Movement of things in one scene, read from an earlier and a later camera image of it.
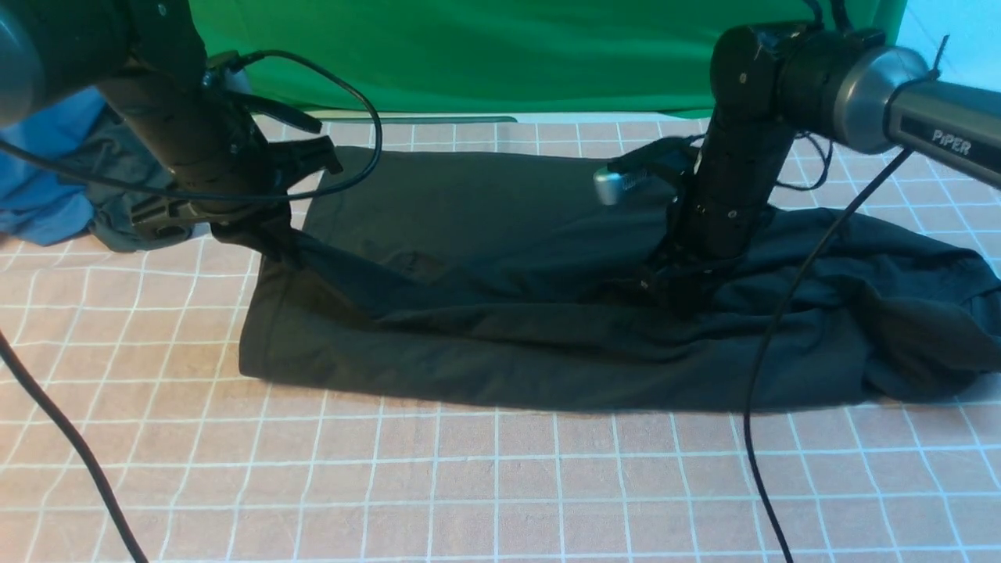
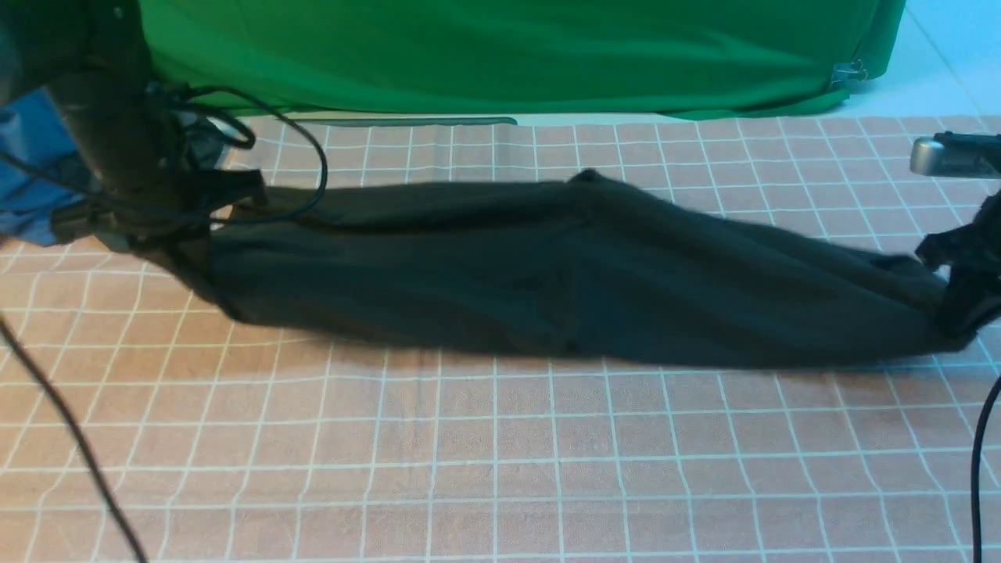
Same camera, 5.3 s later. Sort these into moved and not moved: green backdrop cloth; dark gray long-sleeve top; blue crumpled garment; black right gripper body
Moved: black right gripper body; dark gray long-sleeve top
Not moved: green backdrop cloth; blue crumpled garment
